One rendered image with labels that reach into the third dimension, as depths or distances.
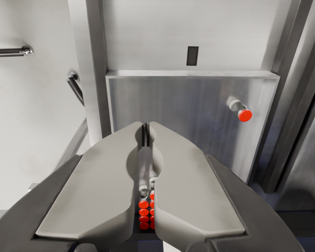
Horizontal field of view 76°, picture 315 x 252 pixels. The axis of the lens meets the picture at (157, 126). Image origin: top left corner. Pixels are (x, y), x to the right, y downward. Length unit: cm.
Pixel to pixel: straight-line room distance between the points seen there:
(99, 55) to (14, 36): 111
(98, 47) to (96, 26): 3
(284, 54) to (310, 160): 26
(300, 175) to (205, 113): 28
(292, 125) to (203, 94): 17
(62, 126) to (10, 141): 40
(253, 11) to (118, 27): 20
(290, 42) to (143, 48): 22
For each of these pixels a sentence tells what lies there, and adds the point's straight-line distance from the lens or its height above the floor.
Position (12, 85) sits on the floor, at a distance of 151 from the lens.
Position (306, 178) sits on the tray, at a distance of 57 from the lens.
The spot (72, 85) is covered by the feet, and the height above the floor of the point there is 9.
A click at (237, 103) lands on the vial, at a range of 36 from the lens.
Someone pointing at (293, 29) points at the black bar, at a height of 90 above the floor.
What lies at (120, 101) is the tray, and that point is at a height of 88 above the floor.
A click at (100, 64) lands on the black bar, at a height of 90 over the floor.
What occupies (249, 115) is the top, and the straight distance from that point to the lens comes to 35.
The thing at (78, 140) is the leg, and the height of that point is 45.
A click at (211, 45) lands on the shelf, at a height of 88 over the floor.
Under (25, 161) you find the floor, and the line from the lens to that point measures 178.
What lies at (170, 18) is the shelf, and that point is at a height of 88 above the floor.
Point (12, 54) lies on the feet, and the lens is 134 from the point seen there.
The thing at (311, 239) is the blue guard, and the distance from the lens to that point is 49.
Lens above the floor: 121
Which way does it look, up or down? 61 degrees down
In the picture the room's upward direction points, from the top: 175 degrees clockwise
